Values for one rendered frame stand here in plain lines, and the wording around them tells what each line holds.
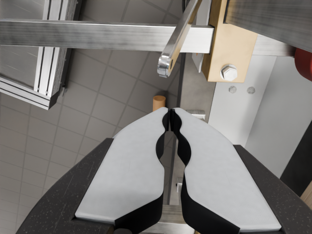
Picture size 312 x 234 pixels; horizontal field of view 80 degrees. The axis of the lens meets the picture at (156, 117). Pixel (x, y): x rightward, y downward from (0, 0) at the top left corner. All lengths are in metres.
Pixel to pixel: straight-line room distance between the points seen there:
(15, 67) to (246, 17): 1.13
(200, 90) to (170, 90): 0.76
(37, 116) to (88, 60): 0.61
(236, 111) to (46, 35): 0.50
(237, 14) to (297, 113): 0.32
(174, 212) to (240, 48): 0.25
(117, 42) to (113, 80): 0.97
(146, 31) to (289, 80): 0.37
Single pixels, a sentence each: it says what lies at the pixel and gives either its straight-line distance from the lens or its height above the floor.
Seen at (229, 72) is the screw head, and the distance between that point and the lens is 0.26.
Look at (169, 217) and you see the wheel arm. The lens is 0.32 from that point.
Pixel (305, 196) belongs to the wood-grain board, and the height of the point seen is 0.88.
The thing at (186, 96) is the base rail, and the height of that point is 0.70.
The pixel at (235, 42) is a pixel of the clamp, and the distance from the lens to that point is 0.26.
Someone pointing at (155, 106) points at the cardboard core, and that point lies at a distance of 1.18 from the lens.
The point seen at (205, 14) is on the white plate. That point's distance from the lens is 0.33.
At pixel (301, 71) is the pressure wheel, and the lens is 0.29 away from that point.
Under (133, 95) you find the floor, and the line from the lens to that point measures 1.25.
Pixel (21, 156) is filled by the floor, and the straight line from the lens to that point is 1.96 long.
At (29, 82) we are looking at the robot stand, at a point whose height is 0.21.
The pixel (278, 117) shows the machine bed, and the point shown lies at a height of 0.71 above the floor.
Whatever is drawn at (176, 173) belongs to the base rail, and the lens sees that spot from 0.62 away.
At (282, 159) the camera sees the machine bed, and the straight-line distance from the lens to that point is 0.53.
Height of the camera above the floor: 1.11
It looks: 58 degrees down
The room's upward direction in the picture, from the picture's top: 175 degrees counter-clockwise
